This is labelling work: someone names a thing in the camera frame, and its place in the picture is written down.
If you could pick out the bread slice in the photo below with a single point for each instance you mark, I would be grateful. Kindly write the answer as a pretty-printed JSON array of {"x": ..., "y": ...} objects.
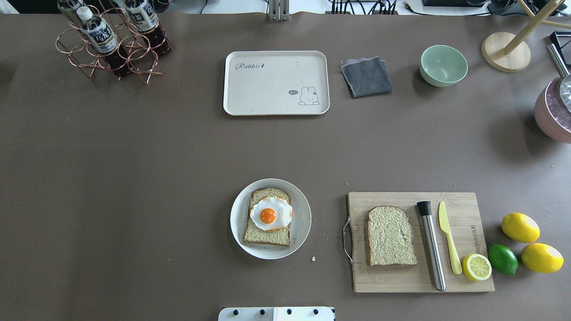
[
  {"x": 253, "y": 234},
  {"x": 389, "y": 237}
]

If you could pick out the cream rabbit tray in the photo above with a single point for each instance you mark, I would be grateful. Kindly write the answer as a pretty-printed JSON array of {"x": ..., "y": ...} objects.
[{"x": 283, "y": 82}]

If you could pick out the fried egg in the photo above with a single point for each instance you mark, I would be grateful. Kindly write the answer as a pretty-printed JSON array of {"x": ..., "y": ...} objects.
[{"x": 271, "y": 213}]

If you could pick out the white plate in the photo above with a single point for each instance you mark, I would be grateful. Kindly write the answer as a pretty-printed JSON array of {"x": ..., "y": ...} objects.
[{"x": 300, "y": 226}]

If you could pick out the grey folded cloth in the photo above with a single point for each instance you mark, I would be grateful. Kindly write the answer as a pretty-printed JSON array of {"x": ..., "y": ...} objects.
[{"x": 366, "y": 76}]

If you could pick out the steel muddler black tip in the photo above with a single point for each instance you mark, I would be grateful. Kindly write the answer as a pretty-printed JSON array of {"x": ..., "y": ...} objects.
[{"x": 425, "y": 213}]

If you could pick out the yellow plastic knife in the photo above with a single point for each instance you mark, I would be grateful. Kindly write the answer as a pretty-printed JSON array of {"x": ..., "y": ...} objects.
[{"x": 454, "y": 260}]

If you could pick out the green bowl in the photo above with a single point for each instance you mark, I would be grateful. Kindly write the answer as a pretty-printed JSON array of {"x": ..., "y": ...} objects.
[{"x": 442, "y": 66}]

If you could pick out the wooden cutting board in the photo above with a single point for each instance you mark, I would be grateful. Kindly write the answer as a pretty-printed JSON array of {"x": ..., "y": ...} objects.
[{"x": 466, "y": 230}]

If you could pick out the tea bottle right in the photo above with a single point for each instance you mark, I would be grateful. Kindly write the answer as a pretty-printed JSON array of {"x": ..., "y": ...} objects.
[{"x": 144, "y": 18}]

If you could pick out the tea bottle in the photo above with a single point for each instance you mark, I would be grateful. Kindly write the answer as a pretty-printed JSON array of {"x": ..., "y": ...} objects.
[
  {"x": 144, "y": 18},
  {"x": 104, "y": 40},
  {"x": 69, "y": 9}
]

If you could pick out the halved lemon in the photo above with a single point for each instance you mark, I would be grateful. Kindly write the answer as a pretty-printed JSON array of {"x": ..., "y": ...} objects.
[{"x": 476, "y": 267}]

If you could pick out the tea bottle front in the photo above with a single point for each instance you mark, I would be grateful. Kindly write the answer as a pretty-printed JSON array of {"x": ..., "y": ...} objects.
[{"x": 104, "y": 40}]

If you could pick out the green lime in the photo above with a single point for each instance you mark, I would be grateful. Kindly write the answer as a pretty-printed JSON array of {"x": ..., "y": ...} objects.
[{"x": 502, "y": 259}]

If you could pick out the whole yellow lemon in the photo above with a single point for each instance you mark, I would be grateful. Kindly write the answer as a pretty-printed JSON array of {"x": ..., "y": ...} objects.
[
  {"x": 542, "y": 258},
  {"x": 520, "y": 227}
]

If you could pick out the wooden mug tree stand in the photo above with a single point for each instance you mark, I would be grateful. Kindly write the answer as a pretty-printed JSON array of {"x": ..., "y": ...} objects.
[{"x": 508, "y": 52}]

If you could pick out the tea bottle left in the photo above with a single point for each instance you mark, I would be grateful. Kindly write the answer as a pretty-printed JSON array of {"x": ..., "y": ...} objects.
[{"x": 69, "y": 9}]

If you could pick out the pink bowl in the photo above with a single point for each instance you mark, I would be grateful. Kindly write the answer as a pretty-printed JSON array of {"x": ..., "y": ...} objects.
[{"x": 551, "y": 114}]

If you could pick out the metal ice scoop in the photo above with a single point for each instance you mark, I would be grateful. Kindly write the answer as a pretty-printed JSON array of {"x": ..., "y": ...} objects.
[{"x": 558, "y": 61}]

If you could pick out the clear ice cubes pile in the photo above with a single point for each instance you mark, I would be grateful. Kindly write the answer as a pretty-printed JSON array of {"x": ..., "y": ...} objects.
[{"x": 563, "y": 89}]

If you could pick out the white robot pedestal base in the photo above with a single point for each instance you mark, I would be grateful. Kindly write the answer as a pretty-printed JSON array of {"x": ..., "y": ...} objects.
[{"x": 295, "y": 313}]

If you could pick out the copper wire bottle rack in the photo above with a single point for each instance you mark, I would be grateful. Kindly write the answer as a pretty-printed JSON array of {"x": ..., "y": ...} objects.
[{"x": 142, "y": 60}]

